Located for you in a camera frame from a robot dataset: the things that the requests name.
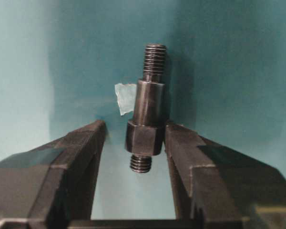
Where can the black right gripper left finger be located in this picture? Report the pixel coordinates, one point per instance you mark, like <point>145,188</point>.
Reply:
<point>53,184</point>

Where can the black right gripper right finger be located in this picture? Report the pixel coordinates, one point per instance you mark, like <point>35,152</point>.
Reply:
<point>220,188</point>

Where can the dark steel threaded shaft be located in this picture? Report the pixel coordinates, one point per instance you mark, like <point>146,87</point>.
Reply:
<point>145,131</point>

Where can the translucent tape piece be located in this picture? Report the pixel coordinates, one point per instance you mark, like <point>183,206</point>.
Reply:
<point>126,94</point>

